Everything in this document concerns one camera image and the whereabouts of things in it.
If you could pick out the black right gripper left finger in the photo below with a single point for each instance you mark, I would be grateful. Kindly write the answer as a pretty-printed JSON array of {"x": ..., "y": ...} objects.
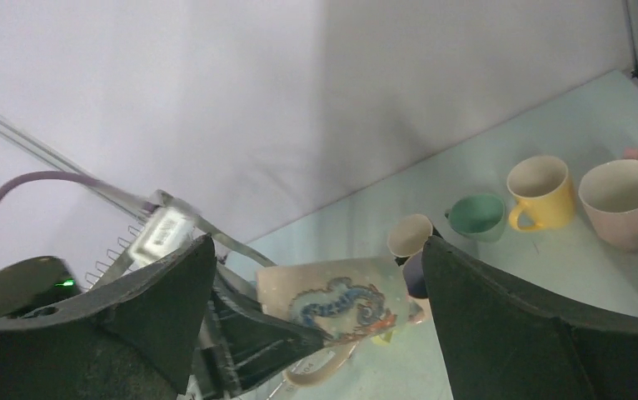
[{"x": 132, "y": 338}]

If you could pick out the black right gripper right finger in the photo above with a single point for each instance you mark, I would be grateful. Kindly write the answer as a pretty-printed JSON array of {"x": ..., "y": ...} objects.
[{"x": 502, "y": 337}]

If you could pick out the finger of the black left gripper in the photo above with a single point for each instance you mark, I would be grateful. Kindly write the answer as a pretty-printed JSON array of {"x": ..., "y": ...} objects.
[{"x": 240, "y": 347}]

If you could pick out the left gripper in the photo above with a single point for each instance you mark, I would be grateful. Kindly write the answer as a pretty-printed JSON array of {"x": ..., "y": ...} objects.
[{"x": 34, "y": 283}]

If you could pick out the large pink mug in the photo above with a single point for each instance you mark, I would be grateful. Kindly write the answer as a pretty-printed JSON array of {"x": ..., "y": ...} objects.
[{"x": 412, "y": 270}]

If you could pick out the cream decorated mug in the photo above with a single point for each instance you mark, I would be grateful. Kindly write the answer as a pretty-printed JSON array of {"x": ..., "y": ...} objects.
[{"x": 345, "y": 300}]

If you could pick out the mint green mug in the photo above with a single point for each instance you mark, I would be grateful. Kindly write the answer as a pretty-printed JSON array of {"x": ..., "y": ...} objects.
[{"x": 480, "y": 217}]

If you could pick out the black mug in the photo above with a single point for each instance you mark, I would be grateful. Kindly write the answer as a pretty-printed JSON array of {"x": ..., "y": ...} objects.
[{"x": 408, "y": 236}]

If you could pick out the yellow mug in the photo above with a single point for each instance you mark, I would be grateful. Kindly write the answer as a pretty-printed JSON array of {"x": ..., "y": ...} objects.
[{"x": 543, "y": 189}]

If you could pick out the pink faceted mug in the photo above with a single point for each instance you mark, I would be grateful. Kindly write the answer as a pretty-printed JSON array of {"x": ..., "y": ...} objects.
[{"x": 609, "y": 195}]

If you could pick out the yellow-green mug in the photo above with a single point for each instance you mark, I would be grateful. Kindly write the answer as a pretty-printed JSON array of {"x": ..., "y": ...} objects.
[{"x": 382, "y": 337}]

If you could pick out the steel two-tier dish rack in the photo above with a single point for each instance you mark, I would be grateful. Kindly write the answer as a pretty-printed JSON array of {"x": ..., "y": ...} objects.
[{"x": 119, "y": 263}]

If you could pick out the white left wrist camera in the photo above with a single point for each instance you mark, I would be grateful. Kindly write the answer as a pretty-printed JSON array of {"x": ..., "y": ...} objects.
[{"x": 167, "y": 230}]

